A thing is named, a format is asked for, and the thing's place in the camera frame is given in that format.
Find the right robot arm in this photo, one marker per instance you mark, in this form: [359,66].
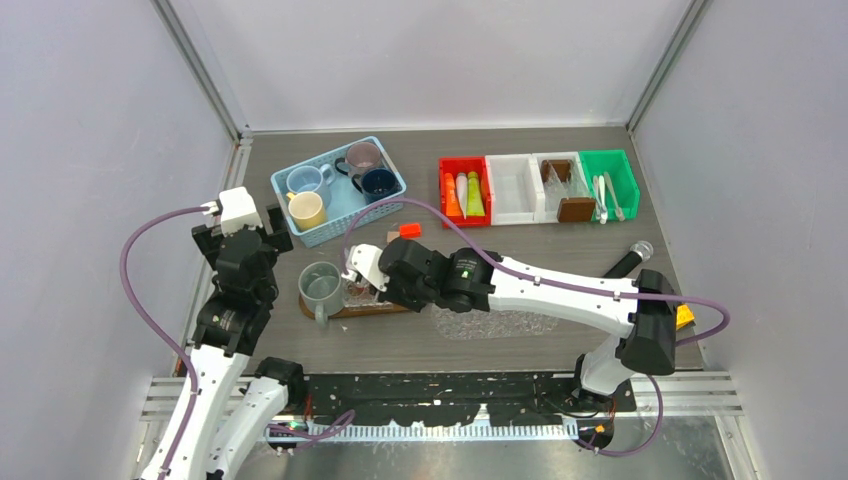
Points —
[636,315]

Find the cream mug yellow handle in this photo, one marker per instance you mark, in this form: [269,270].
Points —
[307,210]

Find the black microphone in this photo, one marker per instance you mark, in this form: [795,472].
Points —
[638,253]

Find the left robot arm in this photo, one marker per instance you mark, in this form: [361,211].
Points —
[202,441]

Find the white plastic bin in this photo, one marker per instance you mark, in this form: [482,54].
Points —
[516,190]
[550,210]

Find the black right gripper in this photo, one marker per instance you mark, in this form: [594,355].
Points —
[391,295]

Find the grey-green mug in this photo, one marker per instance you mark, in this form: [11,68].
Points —
[321,288]

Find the green plastic bin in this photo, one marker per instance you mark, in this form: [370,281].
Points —
[617,164]

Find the brown wooden holder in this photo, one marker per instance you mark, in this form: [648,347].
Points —
[575,210]

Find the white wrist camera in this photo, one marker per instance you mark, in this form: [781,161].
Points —
[360,265]
[236,210]

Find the oval wooden tray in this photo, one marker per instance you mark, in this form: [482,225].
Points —
[344,313]

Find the white plastic bin left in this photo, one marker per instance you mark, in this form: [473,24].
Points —
[516,190]

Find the light blue mug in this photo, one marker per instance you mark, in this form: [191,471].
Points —
[312,178]

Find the red plastic bin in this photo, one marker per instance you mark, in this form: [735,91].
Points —
[455,165]

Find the white plastic bin right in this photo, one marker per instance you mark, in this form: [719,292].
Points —
[550,210]

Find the orange toothpaste tube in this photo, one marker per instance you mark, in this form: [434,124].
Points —
[452,207]

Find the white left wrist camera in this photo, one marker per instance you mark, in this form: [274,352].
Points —
[236,210]

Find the mauve mug black handle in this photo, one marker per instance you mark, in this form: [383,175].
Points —
[359,158]

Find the clear textured acrylic holder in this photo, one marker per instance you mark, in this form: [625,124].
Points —
[368,302]

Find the small white toothpaste tube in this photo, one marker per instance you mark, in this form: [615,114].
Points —
[461,181]

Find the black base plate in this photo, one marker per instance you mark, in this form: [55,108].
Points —
[445,399]

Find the clear textured oval tray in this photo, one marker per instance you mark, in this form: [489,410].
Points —
[478,325]

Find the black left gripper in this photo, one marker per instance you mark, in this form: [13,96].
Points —
[278,238]

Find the yellow toy brick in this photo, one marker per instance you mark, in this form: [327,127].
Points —
[684,316]

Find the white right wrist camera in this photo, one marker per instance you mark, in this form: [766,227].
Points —
[360,265]

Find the dark blue mug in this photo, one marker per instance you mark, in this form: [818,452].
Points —
[376,184]

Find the light blue perforated basket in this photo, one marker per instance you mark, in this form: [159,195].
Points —
[345,200]

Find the orange block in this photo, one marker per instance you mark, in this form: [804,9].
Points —
[410,230]

